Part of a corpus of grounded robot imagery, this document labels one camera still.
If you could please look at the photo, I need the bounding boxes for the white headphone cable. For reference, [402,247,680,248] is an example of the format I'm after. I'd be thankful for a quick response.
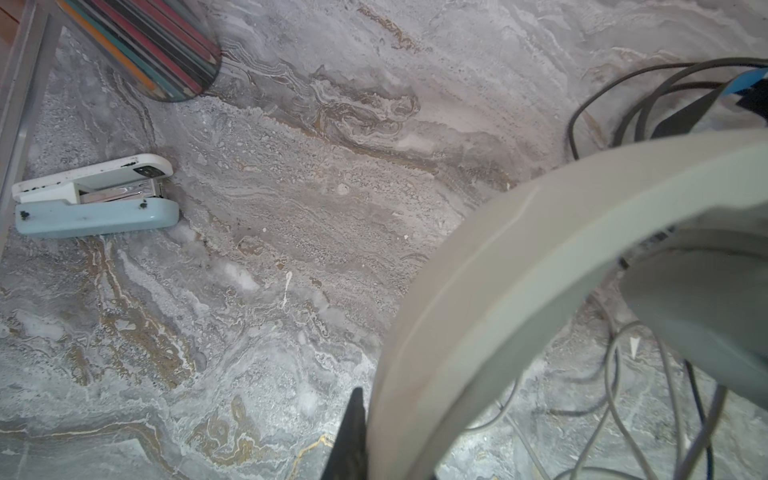
[461,293,730,480]

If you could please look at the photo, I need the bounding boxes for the white headphones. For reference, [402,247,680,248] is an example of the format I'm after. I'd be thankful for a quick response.
[367,129,767,479]

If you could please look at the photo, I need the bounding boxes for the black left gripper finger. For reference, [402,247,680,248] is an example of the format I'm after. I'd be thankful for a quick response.
[321,387,368,480]

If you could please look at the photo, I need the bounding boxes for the black blue headphones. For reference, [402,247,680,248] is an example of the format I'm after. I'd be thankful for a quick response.
[650,67,768,140]

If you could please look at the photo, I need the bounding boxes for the light blue stapler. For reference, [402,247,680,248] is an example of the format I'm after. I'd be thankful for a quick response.
[12,153,180,239]

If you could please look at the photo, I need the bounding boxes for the clear pencil jar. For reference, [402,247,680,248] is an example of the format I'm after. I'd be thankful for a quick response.
[54,0,222,103]

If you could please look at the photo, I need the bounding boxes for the aluminium wall rail left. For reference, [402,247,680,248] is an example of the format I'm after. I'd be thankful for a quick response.
[1,1,62,245]

